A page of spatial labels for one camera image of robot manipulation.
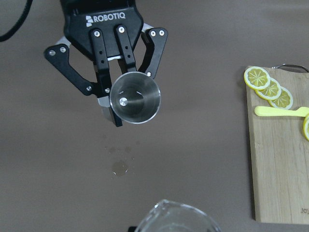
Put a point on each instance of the lemon slice middle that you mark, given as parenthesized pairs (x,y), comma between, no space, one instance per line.
(271,92)

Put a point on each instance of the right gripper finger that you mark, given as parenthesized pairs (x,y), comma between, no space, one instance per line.
(132,229)

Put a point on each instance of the bamboo cutting board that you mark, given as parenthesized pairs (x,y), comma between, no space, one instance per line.
(280,166)

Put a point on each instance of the lemon slice pair top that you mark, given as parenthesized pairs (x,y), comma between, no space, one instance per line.
(305,127)

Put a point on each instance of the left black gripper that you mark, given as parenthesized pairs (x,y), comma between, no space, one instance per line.
(101,29)

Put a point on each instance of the clear glass pitcher cup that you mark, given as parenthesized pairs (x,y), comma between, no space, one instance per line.
(170,216)

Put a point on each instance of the yellow plastic knife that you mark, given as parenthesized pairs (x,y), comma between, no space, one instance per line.
(271,111)

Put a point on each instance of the lemon slice inner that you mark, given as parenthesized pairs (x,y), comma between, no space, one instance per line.
(284,101)

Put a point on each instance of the steel jigger measuring cup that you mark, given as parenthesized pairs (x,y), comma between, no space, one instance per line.
(135,97)

